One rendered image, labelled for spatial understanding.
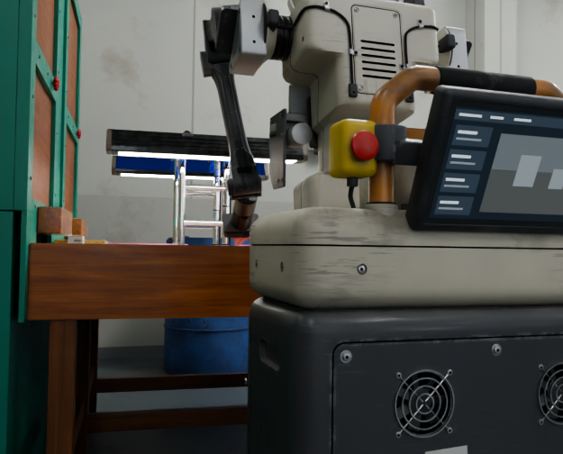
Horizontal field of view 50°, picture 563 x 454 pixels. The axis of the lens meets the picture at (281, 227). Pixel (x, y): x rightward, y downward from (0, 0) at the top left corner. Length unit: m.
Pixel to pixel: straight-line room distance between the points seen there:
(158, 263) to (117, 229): 2.70
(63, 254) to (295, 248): 0.92
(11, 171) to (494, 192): 1.11
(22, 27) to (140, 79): 2.84
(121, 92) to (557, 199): 3.77
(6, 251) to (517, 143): 1.15
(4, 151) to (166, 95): 2.93
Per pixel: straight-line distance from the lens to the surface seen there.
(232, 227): 1.65
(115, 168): 2.42
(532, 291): 0.87
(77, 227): 2.36
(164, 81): 4.43
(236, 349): 3.64
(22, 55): 1.59
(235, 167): 1.54
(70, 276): 1.56
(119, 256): 1.55
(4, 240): 1.54
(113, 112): 4.35
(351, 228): 0.72
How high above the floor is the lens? 0.76
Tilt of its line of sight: 2 degrees up
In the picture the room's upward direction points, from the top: 1 degrees clockwise
